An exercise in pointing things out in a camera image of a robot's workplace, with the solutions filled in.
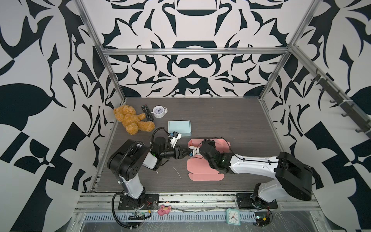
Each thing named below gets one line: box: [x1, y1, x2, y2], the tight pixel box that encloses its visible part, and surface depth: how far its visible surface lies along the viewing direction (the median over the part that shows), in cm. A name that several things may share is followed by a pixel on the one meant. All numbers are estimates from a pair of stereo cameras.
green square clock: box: [226, 207, 242, 226], surface depth 70 cm
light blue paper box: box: [167, 119, 192, 137], surface depth 101 cm
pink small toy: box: [157, 204, 172, 217], surface depth 71 cm
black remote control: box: [141, 104, 154, 122], surface depth 110 cm
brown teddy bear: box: [113, 104, 156, 136], surface depth 98 cm
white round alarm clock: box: [151, 105, 168, 119], surface depth 110 cm
